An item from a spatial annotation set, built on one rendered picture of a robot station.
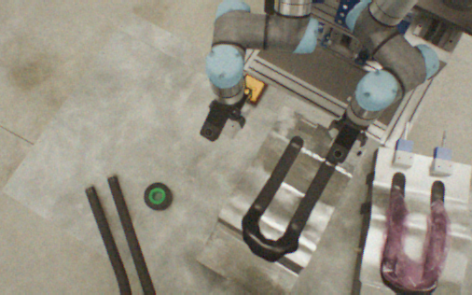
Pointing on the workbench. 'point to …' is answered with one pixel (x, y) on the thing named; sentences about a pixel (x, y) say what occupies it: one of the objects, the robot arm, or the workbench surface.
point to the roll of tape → (160, 199)
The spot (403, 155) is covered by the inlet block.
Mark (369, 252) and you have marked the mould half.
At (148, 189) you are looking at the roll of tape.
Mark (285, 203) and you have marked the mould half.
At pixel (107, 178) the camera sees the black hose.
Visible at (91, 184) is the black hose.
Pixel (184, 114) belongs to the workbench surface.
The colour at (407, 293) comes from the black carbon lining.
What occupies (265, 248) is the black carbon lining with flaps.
